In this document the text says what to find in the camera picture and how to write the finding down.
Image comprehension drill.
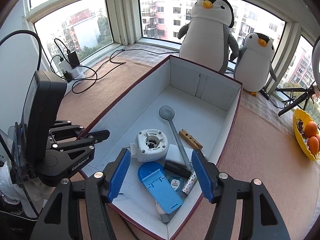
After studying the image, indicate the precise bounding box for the yellow leaf-shaped bowl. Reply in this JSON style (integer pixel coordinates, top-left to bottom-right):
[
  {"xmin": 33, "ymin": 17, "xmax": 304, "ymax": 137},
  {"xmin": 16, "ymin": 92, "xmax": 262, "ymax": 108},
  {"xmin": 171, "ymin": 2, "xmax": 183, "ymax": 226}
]
[{"xmin": 293, "ymin": 109, "xmax": 319, "ymax": 161}]

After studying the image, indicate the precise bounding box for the orange fruit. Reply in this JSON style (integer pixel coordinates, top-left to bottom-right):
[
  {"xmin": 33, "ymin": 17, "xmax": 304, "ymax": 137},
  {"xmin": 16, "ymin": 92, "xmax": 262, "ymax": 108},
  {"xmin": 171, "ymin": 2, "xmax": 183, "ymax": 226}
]
[
  {"xmin": 315, "ymin": 134, "xmax": 320, "ymax": 149},
  {"xmin": 304, "ymin": 121, "xmax": 318, "ymax": 138},
  {"xmin": 307, "ymin": 136, "xmax": 319, "ymax": 156}
]

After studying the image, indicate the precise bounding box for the white power strip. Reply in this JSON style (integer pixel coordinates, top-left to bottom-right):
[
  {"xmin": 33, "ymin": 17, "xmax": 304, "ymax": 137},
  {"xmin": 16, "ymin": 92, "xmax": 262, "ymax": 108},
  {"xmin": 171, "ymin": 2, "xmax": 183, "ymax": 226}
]
[{"xmin": 58, "ymin": 60, "xmax": 85, "ymax": 94}]

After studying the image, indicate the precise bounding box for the patterned lighter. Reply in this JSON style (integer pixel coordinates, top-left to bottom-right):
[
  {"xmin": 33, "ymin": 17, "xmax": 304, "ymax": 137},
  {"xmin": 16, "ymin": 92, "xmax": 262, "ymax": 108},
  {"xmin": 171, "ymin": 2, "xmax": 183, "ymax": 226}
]
[{"xmin": 182, "ymin": 171, "xmax": 197, "ymax": 195}]

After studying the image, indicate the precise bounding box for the grey plastic spoon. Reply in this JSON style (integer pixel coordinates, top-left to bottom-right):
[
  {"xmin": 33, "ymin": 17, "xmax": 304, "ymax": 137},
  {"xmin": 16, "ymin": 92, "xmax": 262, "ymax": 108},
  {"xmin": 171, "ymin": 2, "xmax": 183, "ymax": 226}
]
[{"xmin": 159, "ymin": 105, "xmax": 193, "ymax": 171}]

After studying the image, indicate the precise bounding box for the blue phone stand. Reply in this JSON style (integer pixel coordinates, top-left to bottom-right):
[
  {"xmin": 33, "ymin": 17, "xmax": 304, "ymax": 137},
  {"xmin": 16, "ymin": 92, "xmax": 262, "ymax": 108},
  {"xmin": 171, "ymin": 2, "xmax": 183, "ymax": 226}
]
[{"xmin": 142, "ymin": 169, "xmax": 183, "ymax": 213}]

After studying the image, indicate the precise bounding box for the orange fruit back right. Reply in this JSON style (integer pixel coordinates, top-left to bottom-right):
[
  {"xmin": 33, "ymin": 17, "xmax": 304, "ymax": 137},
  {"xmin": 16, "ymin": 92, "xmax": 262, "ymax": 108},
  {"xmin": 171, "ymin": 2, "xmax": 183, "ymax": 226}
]
[{"xmin": 315, "ymin": 134, "xmax": 320, "ymax": 149}]

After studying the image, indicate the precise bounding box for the black tripod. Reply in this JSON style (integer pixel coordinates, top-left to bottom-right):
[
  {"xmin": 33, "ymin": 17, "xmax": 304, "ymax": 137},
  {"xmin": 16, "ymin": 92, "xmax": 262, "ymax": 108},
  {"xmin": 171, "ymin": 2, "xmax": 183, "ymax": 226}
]
[{"xmin": 275, "ymin": 85, "xmax": 319, "ymax": 116}]

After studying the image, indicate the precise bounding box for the large plush penguin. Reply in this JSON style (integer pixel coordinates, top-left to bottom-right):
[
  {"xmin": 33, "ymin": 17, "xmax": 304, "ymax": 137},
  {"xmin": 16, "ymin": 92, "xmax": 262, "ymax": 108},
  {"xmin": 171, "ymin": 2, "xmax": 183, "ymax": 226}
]
[{"xmin": 178, "ymin": 0, "xmax": 239, "ymax": 74}]

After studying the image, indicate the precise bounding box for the small plush penguin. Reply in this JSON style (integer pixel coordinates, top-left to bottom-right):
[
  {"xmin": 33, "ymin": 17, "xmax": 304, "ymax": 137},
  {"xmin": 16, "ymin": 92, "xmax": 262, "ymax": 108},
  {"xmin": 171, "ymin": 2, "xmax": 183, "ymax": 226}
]
[{"xmin": 234, "ymin": 33, "xmax": 277, "ymax": 96}]

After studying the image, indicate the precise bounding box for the white pink tube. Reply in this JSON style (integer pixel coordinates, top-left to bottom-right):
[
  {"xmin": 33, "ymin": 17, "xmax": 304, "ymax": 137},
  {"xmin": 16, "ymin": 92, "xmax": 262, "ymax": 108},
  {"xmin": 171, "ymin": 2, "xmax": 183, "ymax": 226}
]
[{"xmin": 154, "ymin": 199, "xmax": 171, "ymax": 224}]

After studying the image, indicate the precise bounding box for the orange fruit back left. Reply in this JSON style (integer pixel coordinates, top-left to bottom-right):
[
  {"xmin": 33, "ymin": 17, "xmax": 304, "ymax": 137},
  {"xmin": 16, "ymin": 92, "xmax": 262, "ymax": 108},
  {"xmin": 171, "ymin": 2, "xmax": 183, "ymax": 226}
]
[{"xmin": 304, "ymin": 121, "xmax": 318, "ymax": 138}]

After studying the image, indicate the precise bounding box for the black power adapter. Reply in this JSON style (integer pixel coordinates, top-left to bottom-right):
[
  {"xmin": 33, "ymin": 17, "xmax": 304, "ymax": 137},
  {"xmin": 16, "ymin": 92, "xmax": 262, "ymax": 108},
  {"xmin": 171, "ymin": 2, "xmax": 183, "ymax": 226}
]
[{"xmin": 67, "ymin": 51, "xmax": 80, "ymax": 68}]

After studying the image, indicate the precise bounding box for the white plug-in device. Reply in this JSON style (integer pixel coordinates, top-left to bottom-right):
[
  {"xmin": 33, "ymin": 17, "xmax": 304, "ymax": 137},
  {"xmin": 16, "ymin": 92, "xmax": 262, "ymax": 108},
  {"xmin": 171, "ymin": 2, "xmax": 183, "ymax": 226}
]
[{"xmin": 130, "ymin": 129, "xmax": 169, "ymax": 163}]

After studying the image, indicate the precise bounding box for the black small cylinder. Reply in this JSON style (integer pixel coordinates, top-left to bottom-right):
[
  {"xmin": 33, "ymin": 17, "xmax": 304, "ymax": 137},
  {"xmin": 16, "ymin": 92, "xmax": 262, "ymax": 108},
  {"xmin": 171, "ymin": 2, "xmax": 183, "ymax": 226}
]
[{"xmin": 164, "ymin": 161, "xmax": 192, "ymax": 179}]

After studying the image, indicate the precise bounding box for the white ring light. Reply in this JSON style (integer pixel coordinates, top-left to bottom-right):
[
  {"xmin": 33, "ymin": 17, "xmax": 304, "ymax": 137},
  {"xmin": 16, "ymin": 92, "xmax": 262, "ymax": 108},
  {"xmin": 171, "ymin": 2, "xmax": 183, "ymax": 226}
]
[{"xmin": 312, "ymin": 36, "xmax": 320, "ymax": 88}]

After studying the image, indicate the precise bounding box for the wrapped candies pile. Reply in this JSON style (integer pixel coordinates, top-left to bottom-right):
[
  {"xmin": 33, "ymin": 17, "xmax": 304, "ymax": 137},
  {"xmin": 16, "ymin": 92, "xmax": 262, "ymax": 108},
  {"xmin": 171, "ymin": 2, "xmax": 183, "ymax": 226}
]
[{"xmin": 296, "ymin": 119, "xmax": 308, "ymax": 145}]

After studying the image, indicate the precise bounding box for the wooden clothespin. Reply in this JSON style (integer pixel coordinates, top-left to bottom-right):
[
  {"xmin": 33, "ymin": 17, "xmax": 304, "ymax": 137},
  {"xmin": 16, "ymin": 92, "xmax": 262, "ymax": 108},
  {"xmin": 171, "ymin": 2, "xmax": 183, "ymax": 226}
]
[{"xmin": 178, "ymin": 129, "xmax": 203, "ymax": 150}]

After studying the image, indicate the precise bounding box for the black cable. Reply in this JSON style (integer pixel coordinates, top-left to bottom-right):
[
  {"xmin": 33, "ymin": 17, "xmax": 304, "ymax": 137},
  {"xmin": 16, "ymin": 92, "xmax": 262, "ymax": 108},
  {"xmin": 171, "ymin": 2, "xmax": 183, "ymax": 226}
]
[{"xmin": 0, "ymin": 29, "xmax": 181, "ymax": 95}]

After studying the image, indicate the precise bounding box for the blue round tape measure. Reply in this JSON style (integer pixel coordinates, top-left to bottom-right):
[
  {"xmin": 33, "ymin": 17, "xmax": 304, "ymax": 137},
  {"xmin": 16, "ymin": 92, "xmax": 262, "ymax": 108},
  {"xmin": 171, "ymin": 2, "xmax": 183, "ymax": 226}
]
[{"xmin": 137, "ymin": 161, "xmax": 165, "ymax": 181}]

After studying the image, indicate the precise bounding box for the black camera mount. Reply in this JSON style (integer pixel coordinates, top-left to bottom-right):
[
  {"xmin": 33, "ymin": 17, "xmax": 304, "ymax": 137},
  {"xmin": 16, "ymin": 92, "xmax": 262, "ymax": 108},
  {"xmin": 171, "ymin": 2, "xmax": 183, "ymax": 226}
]
[{"xmin": 10, "ymin": 70, "xmax": 67, "ymax": 185}]

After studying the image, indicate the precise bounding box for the orange fruit front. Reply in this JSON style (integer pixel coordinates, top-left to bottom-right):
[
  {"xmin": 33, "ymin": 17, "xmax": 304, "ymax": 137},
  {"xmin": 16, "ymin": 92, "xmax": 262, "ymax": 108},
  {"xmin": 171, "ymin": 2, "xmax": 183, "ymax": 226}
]
[{"xmin": 307, "ymin": 136, "xmax": 319, "ymax": 156}]

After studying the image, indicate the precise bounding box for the white usb charger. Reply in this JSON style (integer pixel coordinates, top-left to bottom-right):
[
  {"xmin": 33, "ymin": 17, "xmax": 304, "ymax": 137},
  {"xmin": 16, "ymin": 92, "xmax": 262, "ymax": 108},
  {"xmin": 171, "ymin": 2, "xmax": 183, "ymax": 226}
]
[{"xmin": 165, "ymin": 144, "xmax": 194, "ymax": 166}]

